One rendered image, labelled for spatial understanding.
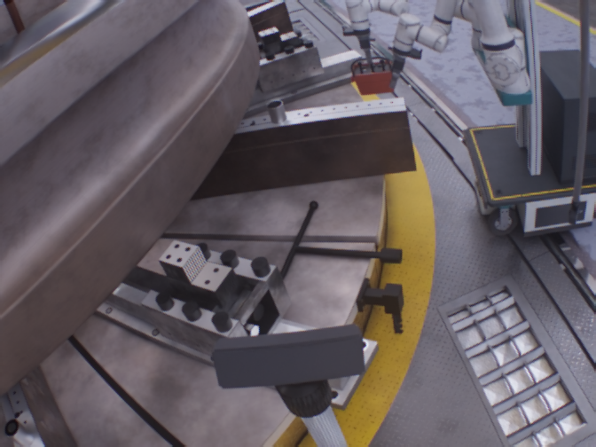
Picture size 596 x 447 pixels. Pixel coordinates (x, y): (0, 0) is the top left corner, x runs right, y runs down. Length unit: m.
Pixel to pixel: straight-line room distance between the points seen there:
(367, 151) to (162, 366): 1.46
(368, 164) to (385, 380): 1.13
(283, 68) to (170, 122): 1.60
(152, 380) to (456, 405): 1.31
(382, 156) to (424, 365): 1.10
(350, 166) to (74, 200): 1.53
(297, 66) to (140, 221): 1.99
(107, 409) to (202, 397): 0.48
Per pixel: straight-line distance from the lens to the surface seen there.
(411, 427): 2.23
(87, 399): 2.45
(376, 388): 2.35
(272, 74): 3.58
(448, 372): 2.36
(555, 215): 2.78
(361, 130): 2.69
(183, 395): 2.21
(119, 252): 1.88
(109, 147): 1.96
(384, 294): 2.24
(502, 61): 2.04
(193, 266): 1.92
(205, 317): 1.91
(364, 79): 2.55
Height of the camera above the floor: 2.02
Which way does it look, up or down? 39 degrees down
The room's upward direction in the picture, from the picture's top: 18 degrees counter-clockwise
